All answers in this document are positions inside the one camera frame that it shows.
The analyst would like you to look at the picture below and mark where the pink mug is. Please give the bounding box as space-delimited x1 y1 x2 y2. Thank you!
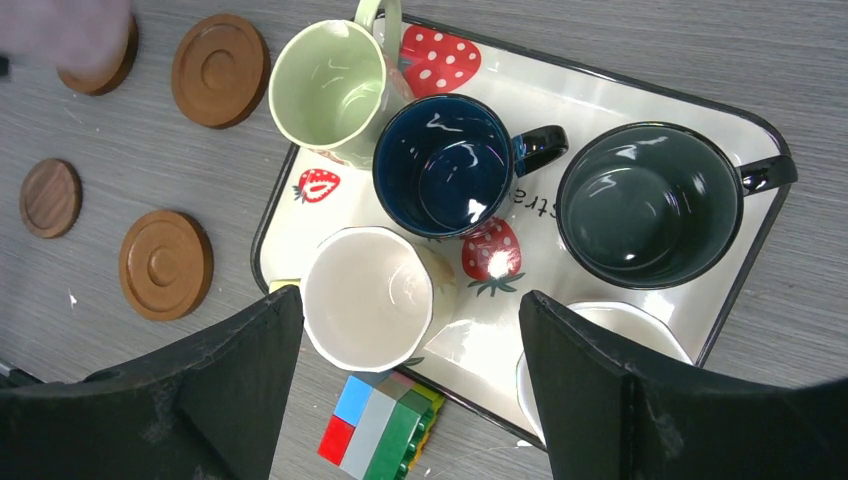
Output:
516 301 693 446

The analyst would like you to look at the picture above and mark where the cream tray with black rim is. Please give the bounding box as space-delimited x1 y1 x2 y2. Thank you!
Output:
251 15 789 441

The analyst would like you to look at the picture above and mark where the dark brown wooden coaster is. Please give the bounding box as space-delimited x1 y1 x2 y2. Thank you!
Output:
19 158 83 239

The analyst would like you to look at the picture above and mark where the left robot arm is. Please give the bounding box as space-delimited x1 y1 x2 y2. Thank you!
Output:
1 0 132 78

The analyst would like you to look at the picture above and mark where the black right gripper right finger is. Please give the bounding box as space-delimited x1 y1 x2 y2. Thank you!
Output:
519 291 847 479

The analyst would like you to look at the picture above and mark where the light green mug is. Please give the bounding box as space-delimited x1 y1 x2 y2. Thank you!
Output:
269 0 415 170

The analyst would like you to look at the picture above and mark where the cream mug yellow handle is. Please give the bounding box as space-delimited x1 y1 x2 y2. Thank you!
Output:
268 226 459 373

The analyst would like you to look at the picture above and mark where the multicolour toy brick block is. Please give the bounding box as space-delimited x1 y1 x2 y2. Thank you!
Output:
317 372 445 480

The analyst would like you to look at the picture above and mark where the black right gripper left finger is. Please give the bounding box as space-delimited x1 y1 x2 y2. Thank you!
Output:
1 286 303 479

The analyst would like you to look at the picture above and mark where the dark blue mug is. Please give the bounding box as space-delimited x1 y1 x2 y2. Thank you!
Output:
372 94 569 239

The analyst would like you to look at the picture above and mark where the dark green mug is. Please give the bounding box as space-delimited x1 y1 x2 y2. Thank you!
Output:
556 122 798 290

